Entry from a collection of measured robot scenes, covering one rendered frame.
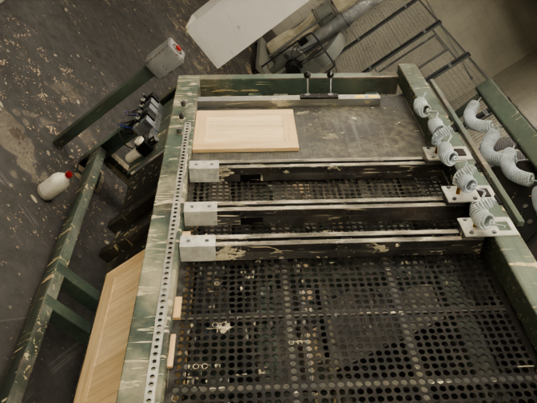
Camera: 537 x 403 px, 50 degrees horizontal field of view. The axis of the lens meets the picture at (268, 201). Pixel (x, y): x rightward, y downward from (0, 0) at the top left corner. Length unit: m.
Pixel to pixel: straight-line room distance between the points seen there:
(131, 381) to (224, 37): 5.44
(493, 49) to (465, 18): 0.86
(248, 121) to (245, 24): 3.92
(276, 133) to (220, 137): 0.27
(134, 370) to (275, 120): 1.56
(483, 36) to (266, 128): 9.44
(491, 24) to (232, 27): 6.41
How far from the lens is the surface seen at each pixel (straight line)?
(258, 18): 6.68
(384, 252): 2.10
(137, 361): 1.73
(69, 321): 2.63
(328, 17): 8.72
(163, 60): 3.13
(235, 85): 3.23
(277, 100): 3.00
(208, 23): 6.74
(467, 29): 11.85
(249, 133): 2.75
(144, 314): 1.84
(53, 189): 3.13
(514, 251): 2.12
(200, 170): 2.41
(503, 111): 3.28
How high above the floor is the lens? 1.91
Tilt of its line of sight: 19 degrees down
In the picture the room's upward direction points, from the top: 58 degrees clockwise
